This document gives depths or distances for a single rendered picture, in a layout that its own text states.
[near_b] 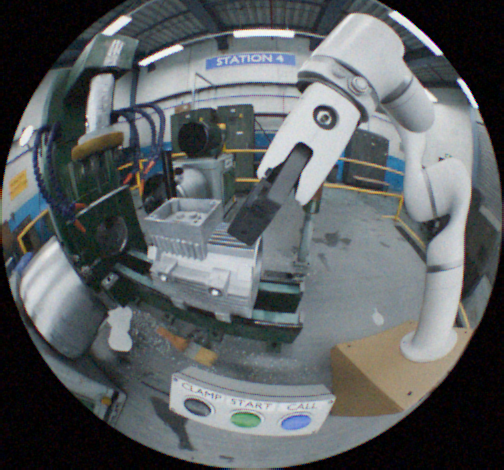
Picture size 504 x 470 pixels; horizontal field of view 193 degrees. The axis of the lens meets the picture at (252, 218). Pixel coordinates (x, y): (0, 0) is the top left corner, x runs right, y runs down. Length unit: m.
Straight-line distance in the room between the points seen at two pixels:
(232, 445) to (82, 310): 0.44
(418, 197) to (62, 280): 0.72
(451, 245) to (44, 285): 0.75
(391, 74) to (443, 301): 0.37
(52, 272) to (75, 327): 0.11
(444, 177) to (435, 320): 0.29
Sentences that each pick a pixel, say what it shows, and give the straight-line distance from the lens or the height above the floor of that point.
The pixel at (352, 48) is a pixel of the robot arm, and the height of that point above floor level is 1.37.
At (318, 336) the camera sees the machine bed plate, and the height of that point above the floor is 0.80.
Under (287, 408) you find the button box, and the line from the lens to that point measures 0.19.
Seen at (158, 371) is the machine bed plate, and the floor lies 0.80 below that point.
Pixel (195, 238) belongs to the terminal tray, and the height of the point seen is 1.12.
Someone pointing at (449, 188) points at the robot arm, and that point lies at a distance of 0.42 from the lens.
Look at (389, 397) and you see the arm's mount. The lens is 0.32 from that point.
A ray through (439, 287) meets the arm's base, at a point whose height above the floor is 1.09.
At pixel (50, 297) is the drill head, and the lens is 0.38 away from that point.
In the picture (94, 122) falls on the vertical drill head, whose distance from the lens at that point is 0.50.
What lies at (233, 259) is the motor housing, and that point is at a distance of 0.27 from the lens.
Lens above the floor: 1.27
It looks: 28 degrees down
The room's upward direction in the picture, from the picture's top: straight up
